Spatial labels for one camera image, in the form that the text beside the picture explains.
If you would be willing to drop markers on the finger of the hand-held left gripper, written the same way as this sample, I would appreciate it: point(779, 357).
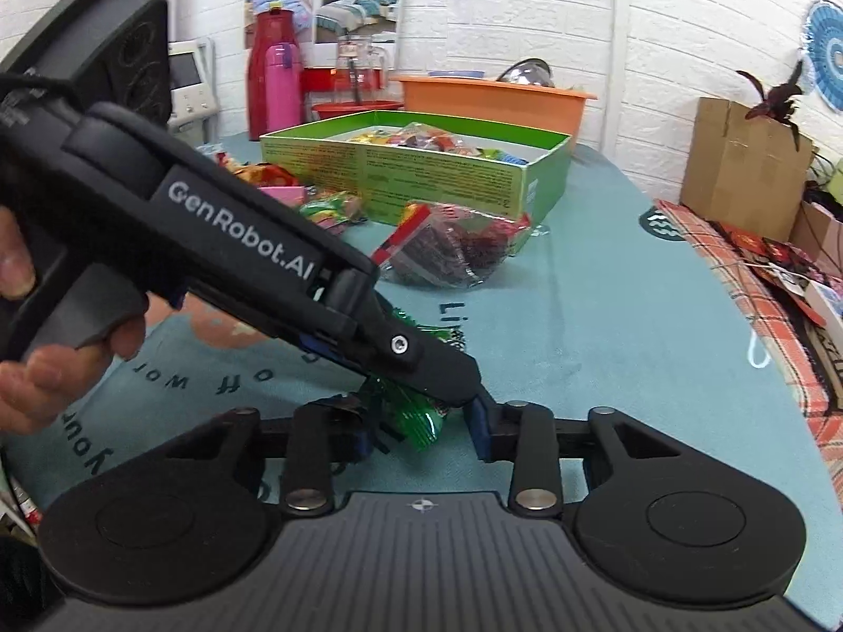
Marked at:
point(421, 362)

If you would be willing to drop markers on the red plastic basin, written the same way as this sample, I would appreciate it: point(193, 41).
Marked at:
point(342, 110)

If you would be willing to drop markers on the person's left hand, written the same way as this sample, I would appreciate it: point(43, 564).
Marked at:
point(39, 382)

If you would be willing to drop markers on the white power strip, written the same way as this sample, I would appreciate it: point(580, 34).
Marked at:
point(830, 306)

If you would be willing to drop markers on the red box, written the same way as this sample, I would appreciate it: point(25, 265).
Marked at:
point(316, 79)

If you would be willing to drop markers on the red printed envelope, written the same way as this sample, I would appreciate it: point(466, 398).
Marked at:
point(757, 243)

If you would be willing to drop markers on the orange plastic basin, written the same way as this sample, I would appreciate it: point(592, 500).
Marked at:
point(487, 105)

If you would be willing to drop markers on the red thermos jug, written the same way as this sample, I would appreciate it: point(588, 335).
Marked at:
point(260, 46)

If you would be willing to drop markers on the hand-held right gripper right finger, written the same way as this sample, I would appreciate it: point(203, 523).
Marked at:
point(479, 438)

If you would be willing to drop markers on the large blue round doily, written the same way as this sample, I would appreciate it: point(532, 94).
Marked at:
point(826, 52)

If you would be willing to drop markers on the green cardboard box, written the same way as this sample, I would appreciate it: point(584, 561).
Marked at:
point(428, 178)

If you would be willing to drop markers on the teal printed tablecloth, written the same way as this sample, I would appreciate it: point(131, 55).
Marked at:
point(625, 316)

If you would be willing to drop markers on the white appliance with screen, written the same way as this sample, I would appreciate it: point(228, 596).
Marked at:
point(194, 99)

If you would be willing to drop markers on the pink thermos bottle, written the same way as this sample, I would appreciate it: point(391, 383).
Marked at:
point(283, 99)

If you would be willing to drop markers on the green and red snack packet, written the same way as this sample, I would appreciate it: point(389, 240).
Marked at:
point(332, 210)

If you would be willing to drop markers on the black patterned cloth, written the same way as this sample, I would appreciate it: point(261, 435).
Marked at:
point(826, 368)

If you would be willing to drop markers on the dark red dates packet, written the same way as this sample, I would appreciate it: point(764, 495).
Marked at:
point(461, 250)

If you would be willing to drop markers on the red plaid blanket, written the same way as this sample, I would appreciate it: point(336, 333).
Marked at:
point(691, 230)

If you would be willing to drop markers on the pink snack packet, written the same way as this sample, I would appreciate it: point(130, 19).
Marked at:
point(283, 196)

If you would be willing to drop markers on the green clear snack packet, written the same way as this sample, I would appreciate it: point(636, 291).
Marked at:
point(415, 421)

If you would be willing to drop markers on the glass pitcher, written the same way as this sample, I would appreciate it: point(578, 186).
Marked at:
point(359, 72)

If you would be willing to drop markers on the purple leafed plant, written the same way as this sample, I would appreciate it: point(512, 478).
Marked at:
point(780, 95)

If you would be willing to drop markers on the large brown cardboard box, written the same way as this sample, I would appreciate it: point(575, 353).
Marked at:
point(737, 171)

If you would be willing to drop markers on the metal bowl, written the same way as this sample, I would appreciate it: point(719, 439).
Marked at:
point(527, 72)

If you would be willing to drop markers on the small brown cardboard box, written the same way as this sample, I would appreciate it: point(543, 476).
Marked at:
point(816, 230)

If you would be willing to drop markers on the orange patterned snack packet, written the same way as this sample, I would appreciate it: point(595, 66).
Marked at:
point(263, 178)

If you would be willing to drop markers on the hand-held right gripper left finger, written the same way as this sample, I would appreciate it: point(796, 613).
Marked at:
point(357, 446)

